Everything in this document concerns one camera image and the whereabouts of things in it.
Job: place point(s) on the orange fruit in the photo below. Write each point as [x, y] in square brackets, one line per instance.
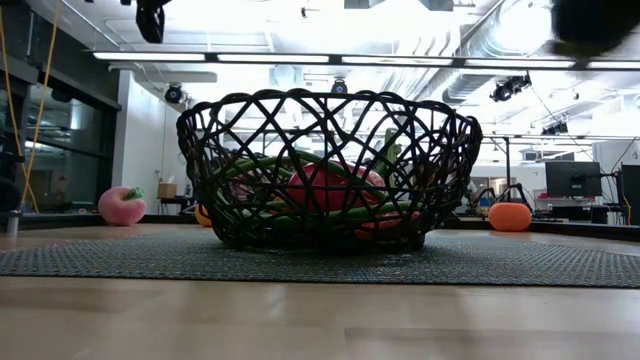
[510, 217]

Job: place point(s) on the red yellow mango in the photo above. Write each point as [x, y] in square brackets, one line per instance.
[320, 186]

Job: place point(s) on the overhead light bar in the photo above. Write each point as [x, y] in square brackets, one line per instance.
[400, 61]

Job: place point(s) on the grey woven placemat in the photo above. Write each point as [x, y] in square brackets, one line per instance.
[100, 260]

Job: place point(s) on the black computer monitor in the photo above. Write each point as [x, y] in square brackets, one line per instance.
[631, 192]
[573, 179]

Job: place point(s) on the yellow orange lemon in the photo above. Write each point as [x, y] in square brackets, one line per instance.
[202, 217]

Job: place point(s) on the black track light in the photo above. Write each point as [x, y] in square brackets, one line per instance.
[510, 87]

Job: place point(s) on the pink peach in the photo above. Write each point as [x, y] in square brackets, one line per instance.
[120, 207]

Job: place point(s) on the silver ventilation duct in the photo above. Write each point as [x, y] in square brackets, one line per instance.
[500, 45]

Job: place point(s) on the black aluminium table frame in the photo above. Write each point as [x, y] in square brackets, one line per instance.
[575, 229]

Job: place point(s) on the cardboard box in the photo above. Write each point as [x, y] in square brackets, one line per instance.
[167, 190]

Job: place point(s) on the black ceiling camera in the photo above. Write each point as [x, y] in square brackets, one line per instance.
[173, 94]
[339, 87]

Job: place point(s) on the black background robot arms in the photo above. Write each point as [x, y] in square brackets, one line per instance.
[505, 192]

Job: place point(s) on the green long bean bundle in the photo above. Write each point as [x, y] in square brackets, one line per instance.
[367, 212]

